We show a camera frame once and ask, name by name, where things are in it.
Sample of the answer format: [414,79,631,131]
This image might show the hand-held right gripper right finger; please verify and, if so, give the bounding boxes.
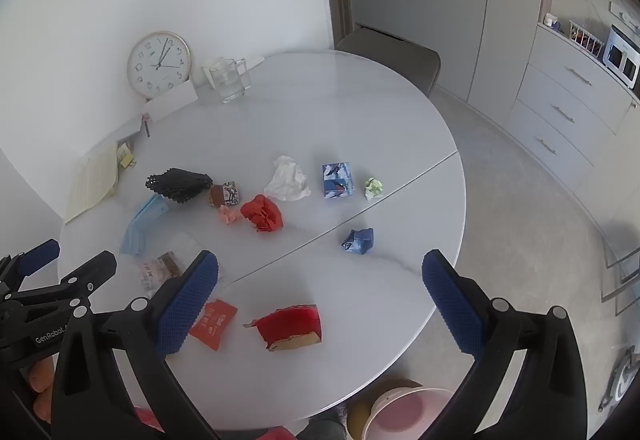
[421,249,588,440]

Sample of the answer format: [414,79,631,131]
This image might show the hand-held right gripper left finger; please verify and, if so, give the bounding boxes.
[50,250,221,440]

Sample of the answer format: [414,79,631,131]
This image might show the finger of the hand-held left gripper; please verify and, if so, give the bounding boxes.
[0,239,61,293]
[10,250,118,305]

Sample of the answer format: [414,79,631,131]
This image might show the red paper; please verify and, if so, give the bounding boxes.
[240,194,284,233]

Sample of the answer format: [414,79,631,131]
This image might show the round plastic waste bin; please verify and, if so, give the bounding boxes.
[361,387,456,440]

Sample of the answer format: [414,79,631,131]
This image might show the red flat packet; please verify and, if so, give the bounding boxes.
[189,299,238,352]

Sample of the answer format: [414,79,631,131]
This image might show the clear plastic snack packet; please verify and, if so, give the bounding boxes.
[140,251,183,295]

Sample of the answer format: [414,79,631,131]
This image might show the blue face mask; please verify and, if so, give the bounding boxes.
[120,194,171,255]

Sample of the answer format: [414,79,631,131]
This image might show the cream booklet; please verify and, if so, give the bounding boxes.
[65,140,121,223]

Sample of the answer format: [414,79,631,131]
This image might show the pink crumpled paper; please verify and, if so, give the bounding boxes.
[218,205,244,227]

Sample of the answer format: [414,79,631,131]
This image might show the red and gold box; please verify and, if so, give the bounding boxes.
[243,304,323,353]

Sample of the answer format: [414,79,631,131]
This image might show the blue crumpled paper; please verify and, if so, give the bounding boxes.
[341,228,374,254]

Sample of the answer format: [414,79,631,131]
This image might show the brown candy wrapper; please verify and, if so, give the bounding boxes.
[209,181,240,208]

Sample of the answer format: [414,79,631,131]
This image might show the black foam net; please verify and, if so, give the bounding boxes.
[146,167,213,205]

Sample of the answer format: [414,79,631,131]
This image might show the pink floral cloth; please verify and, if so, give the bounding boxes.
[132,407,166,436]

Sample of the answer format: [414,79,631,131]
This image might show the yellow round object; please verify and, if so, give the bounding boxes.
[346,397,373,440]

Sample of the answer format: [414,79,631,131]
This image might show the white crumpled tissue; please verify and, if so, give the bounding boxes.
[264,156,311,202]

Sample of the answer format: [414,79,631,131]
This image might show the blue printed box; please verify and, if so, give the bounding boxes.
[321,162,357,199]

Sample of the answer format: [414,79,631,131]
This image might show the person's teal quilted clothing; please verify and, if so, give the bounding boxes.
[295,417,348,440]

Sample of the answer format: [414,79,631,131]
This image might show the white card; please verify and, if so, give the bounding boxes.
[141,80,198,123]

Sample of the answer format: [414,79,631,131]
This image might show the grey exercise machine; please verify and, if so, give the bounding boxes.
[597,355,636,413]

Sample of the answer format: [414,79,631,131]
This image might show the grey drawer cabinet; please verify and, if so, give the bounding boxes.
[507,22,640,181]

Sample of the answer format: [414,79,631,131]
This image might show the grey padded chair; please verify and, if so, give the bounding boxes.
[334,28,442,95]

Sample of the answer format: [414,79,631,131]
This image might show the tall grey cabinet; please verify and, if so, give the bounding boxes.
[345,0,546,105]

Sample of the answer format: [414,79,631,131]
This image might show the white microwave oven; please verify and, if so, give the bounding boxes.
[602,24,640,89]

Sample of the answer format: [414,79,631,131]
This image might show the round wall clock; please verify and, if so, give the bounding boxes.
[126,30,192,99]

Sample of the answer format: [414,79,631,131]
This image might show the wire rack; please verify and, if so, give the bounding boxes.
[568,20,608,58]

